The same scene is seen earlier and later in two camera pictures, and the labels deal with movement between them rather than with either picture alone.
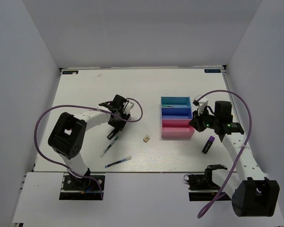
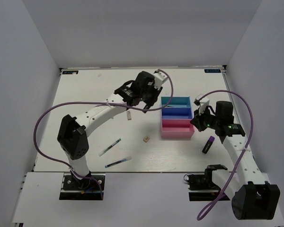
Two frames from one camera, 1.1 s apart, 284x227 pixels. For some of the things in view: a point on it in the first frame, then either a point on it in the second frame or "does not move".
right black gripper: [195, 122] does not move
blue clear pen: [114, 163] does not move
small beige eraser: [146, 138] does not move
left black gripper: [119, 126] to [156, 92]
